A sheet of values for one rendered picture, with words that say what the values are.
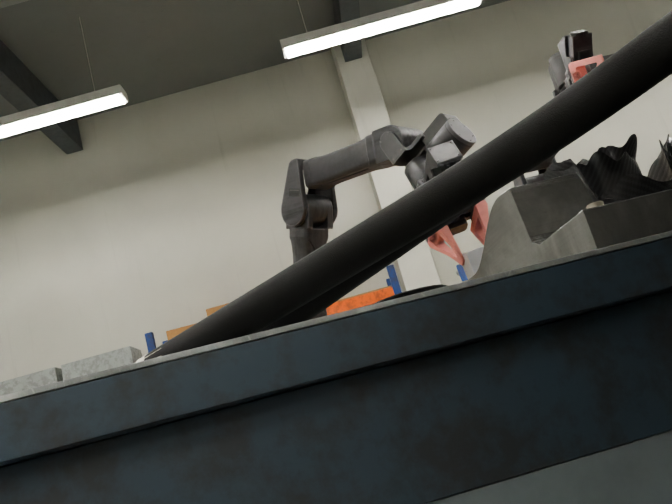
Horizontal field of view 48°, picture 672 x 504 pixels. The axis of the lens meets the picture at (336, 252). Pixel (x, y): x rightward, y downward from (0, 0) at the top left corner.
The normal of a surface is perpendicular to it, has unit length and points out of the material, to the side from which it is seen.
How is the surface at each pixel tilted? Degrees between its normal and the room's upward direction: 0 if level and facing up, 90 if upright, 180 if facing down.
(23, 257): 90
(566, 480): 90
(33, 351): 90
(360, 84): 90
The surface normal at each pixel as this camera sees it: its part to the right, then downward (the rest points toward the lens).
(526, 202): 0.08, -0.40
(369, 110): -0.06, -0.24
